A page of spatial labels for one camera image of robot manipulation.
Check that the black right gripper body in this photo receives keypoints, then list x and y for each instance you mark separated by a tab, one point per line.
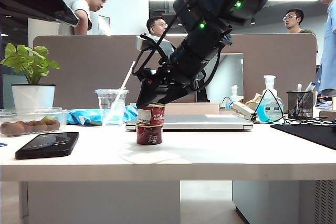
170	77

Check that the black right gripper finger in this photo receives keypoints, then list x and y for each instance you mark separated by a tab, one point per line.
176	94
148	94

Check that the red can with Paste lettering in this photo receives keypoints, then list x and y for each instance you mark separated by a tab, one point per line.
152	115

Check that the red can with small barcode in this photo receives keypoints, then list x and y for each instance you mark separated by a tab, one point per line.
148	135

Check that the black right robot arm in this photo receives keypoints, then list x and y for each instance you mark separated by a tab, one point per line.
204	40

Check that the beige desk riser box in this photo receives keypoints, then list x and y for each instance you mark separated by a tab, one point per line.
194	108

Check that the clear plastic cup with straw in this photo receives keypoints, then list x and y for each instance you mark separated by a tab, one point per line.
128	75

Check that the silver closed laptop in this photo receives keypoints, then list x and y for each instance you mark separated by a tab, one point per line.
204	123

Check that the white plug adapter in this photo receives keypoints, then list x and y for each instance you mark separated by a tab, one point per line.
222	106

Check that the seated man with glasses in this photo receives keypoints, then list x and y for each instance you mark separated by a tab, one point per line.
155	26

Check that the square mirror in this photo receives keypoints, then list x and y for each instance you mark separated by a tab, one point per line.
231	77

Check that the brown desk partition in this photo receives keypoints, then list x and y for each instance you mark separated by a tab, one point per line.
92	64

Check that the white stapler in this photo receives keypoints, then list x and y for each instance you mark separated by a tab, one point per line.
242	110

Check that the blue snack bag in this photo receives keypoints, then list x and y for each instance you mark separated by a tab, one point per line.
78	117

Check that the blue hand sanitizer pump bottle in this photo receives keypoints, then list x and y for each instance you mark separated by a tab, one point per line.
270	108

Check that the black pendant lamp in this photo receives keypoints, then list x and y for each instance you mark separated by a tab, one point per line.
253	21

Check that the brown kiwi fruit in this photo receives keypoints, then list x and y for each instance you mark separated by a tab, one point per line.
42	127
20	127
8	129
32	127
53	125

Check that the green fruit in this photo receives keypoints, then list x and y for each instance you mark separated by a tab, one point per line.
47	119

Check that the black smartphone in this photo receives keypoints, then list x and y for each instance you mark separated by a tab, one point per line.
47	145

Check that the white plant pot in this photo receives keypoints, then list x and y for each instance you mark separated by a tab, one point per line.
32	98

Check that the white desk panel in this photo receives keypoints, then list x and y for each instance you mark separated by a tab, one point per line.
105	203

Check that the clear plastic fruit container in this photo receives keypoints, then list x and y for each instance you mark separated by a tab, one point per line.
31	111

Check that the white pen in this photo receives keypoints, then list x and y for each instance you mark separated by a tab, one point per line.
299	88

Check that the green leafy plant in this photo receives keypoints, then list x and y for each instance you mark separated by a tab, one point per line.
29	61

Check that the black mesh pen holder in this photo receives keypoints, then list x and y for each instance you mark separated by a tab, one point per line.
299	106

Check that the man in olive shirt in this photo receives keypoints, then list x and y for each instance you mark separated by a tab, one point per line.
292	22

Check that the white marker with blue cap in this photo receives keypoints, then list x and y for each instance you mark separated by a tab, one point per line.
310	86

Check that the grey vented cabinet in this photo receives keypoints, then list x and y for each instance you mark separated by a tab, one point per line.
262	203

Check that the black mouse mat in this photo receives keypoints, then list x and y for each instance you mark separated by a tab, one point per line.
309	134

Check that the wooden block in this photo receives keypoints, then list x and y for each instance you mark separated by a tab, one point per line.
328	115

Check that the man in blue shirt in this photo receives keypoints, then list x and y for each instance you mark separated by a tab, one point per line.
328	51

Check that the white picture frame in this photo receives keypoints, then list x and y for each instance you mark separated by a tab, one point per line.
106	24

